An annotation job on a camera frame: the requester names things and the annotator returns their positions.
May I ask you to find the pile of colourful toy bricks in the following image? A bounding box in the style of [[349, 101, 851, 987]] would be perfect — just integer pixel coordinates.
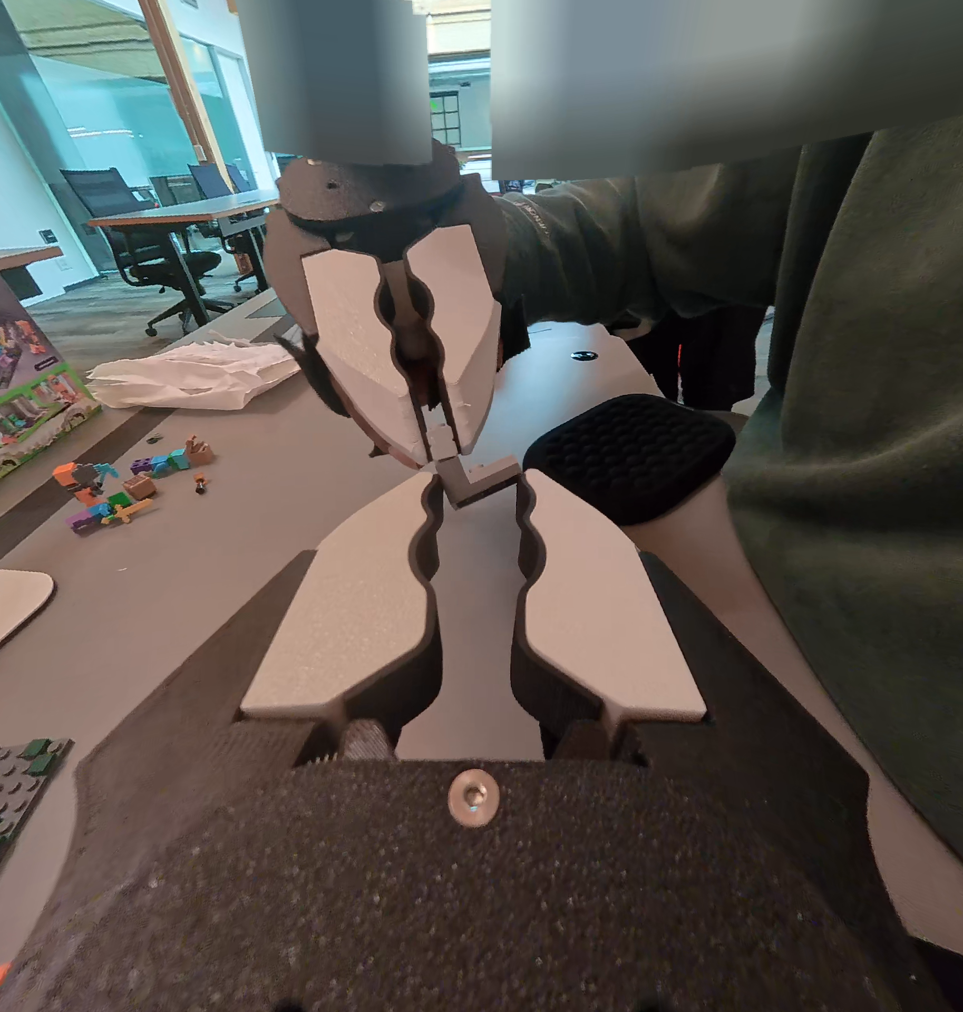
[[53, 435, 216, 534]]

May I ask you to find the black office chair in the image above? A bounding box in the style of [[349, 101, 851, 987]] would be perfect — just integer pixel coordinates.
[[61, 168, 237, 338], [187, 162, 265, 294]]

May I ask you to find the black chair armrest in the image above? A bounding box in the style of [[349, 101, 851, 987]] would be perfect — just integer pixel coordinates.
[[523, 394, 737, 527]]

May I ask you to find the toy brick building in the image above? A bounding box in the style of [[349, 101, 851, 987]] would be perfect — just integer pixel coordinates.
[[0, 737, 73, 1012]]

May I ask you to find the grey desk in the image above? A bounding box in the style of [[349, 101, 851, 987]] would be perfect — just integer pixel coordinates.
[[0, 285, 963, 961]]

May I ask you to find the black coat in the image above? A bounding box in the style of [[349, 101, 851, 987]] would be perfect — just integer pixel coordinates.
[[624, 300, 776, 412]]

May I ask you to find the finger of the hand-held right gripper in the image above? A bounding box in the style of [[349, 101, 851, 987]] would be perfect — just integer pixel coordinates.
[[404, 223, 503, 455], [299, 249, 436, 469]]

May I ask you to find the white stand base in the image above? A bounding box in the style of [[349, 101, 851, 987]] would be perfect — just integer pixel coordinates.
[[0, 568, 56, 669]]

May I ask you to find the person's green sweatshirt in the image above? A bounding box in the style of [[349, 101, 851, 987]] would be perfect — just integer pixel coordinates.
[[722, 106, 963, 887]]

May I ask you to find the white paper bag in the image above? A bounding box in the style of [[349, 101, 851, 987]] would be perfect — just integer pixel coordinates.
[[86, 332, 302, 412]]

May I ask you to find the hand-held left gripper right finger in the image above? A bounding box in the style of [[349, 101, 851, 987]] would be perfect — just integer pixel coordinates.
[[511, 468, 709, 748]]

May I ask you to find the green toy set box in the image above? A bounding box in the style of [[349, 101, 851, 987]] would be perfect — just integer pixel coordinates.
[[0, 247, 103, 499]]

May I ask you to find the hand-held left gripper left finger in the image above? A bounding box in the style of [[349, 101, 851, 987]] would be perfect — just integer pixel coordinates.
[[238, 473, 448, 736]]

